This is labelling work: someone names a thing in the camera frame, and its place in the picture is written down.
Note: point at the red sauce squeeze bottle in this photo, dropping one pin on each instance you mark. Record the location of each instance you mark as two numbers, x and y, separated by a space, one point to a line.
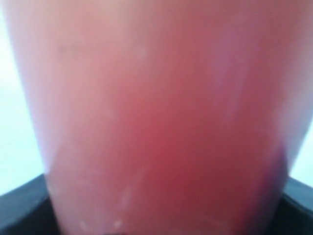
165 117

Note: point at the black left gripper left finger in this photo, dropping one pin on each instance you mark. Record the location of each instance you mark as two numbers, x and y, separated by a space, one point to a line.
27 210

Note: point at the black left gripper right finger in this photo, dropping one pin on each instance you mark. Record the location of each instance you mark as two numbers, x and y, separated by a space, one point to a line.
294 214

